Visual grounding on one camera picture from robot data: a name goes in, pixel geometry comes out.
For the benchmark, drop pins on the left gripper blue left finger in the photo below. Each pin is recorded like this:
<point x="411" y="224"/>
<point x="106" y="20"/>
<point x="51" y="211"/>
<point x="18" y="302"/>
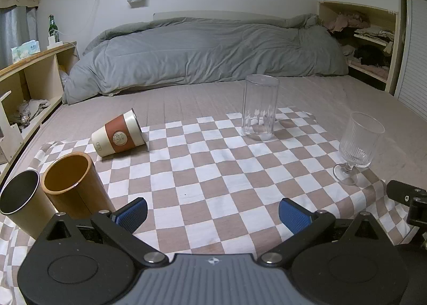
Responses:
<point x="117" y="229"/>

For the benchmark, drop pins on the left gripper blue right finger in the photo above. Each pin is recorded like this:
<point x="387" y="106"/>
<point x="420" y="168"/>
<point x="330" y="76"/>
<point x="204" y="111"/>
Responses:
<point x="306" y="227"/>

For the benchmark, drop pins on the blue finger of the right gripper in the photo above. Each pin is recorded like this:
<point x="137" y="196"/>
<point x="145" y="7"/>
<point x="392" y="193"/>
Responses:
<point x="404" y="193"/>

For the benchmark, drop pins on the ribbed clear stemmed glass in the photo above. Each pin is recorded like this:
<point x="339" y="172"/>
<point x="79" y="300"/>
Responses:
<point x="358" y="146"/>

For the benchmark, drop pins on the orange tumbler cup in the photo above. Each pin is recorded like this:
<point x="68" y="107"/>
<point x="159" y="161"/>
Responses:
<point x="73" y="186"/>

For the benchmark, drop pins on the cream and rust travel cup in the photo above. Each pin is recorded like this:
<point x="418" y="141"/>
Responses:
<point x="121" y="134"/>

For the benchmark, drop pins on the beige steel tumbler cup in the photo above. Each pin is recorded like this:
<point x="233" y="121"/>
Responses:
<point x="24" y="202"/>

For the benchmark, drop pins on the white louvred door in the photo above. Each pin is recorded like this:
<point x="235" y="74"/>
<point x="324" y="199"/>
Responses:
<point x="411" y="83"/>

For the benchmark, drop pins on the tall clear glass mug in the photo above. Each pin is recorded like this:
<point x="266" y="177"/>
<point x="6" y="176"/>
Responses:
<point x="259" y="106"/>

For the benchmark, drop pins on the wooden stand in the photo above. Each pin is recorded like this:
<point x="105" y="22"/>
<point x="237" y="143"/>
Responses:
<point x="11" y="138"/>

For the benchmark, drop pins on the crumpled beige clothes on shelf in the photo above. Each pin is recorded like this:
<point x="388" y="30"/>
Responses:
<point x="28" y="110"/>

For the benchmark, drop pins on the wooden bedside shelf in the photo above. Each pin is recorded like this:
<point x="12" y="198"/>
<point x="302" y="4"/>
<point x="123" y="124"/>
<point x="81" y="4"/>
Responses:
<point x="35" y="77"/>

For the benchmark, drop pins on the right clothes shelf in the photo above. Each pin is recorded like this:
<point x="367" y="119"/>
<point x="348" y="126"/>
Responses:
<point x="371" y="40"/>

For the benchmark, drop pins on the grey duvet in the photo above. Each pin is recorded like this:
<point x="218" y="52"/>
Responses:
<point x="184" y="51"/>

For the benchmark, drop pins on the white box under bottle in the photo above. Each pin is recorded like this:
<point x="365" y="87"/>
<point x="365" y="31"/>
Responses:
<point x="53" y="42"/>

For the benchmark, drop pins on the tissue pack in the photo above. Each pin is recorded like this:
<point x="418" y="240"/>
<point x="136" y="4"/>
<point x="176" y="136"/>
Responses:
<point x="25" y="50"/>

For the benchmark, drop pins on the green glass bottle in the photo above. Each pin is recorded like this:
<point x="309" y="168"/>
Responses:
<point x="53" y="29"/>

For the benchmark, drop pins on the grey curtain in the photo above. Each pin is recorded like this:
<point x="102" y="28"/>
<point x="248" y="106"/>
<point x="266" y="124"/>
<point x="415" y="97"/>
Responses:
<point x="18" y="25"/>

